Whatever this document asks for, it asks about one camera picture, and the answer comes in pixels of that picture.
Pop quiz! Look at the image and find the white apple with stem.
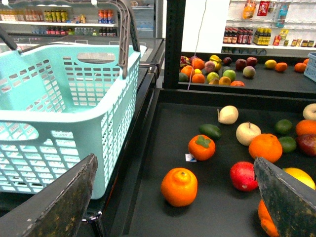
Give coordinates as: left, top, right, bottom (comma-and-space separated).
303, 103, 316, 120

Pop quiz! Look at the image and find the orange persimmon green leaf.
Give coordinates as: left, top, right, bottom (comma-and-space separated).
188, 135, 216, 161

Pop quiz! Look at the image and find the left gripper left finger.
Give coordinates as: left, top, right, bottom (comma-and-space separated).
0, 154, 98, 237

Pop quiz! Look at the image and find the green lime upper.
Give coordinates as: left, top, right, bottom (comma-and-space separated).
274, 119, 293, 135

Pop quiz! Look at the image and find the green lime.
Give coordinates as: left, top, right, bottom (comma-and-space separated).
274, 119, 293, 135
278, 136, 297, 153

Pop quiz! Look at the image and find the black shelf post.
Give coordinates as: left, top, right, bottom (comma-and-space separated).
162, 0, 186, 89

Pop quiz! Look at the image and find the light teal shopping basket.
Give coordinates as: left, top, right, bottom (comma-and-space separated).
0, 44, 146, 199

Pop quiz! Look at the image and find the small orange tangerine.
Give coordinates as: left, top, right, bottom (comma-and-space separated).
295, 119, 316, 136

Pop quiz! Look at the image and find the orange at front edge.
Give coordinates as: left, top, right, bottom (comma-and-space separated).
258, 199, 279, 237

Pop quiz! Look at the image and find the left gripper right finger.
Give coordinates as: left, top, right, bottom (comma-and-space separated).
254, 158, 316, 237

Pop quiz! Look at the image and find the green lime lower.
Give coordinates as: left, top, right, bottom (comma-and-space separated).
278, 136, 297, 153

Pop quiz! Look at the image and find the dark green avocado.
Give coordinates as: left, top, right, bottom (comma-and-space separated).
198, 124, 222, 140

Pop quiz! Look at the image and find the large orange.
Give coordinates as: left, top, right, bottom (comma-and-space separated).
248, 133, 283, 163

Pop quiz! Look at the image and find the red apple centre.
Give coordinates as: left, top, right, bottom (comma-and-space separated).
296, 134, 316, 157

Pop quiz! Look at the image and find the white pear front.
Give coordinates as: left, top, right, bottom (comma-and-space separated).
236, 122, 261, 146

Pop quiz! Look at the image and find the small white label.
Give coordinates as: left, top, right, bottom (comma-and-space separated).
185, 154, 197, 162

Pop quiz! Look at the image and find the orange mandarin with bump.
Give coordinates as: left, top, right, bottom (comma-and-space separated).
160, 167, 198, 207

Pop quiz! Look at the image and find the grey basket handle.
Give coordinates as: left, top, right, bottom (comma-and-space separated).
91, 0, 140, 79

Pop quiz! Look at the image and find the small blue basket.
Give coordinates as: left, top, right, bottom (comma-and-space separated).
304, 52, 316, 82

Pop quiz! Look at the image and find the yellow lemon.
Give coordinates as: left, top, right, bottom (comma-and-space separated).
283, 167, 316, 190

